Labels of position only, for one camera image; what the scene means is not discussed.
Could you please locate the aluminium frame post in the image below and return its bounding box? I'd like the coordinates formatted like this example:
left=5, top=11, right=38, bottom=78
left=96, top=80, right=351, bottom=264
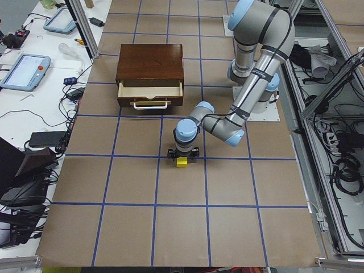
left=65, top=0, right=100, bottom=60

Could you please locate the near blue teach pendant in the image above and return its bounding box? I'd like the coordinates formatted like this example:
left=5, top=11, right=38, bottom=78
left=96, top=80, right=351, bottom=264
left=1, top=53, right=51, bottom=92

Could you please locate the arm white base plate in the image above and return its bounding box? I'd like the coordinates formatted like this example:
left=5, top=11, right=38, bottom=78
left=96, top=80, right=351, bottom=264
left=248, top=88, right=280, bottom=122
left=222, top=15, right=234, bottom=38

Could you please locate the far blue teach pendant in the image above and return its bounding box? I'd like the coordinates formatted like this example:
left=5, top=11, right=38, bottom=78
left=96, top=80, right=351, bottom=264
left=43, top=7, right=76, bottom=34

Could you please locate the white light bulb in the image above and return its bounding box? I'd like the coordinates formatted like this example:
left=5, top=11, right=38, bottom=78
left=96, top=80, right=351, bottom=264
left=58, top=43, right=81, bottom=59

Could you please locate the black laptop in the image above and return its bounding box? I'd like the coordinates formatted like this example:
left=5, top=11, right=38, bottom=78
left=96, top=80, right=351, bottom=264
left=28, top=131, right=66, bottom=148

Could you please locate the yellow cube block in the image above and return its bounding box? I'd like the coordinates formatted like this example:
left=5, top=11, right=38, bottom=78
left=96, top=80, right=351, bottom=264
left=176, top=156, right=188, bottom=168

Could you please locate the black power adapter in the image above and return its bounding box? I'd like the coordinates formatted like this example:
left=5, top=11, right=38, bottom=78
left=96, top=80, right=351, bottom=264
left=89, top=17, right=105, bottom=27

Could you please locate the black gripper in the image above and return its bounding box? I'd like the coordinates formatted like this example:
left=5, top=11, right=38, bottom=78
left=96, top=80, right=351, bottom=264
left=167, top=147, right=199, bottom=162

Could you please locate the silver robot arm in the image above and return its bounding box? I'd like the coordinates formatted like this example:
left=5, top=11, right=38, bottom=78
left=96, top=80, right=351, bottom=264
left=167, top=1, right=295, bottom=159

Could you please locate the small blue device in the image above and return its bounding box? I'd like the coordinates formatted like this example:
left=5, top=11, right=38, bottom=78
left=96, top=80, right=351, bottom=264
left=63, top=77, right=77, bottom=85

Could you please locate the dark wooden drawer cabinet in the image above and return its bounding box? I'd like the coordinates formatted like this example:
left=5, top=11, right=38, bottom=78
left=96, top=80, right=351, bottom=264
left=115, top=44, right=184, bottom=87

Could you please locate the blue teach pendant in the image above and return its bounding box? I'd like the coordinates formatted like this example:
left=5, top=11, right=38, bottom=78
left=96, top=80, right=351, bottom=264
left=43, top=7, right=76, bottom=34
left=1, top=53, right=51, bottom=92

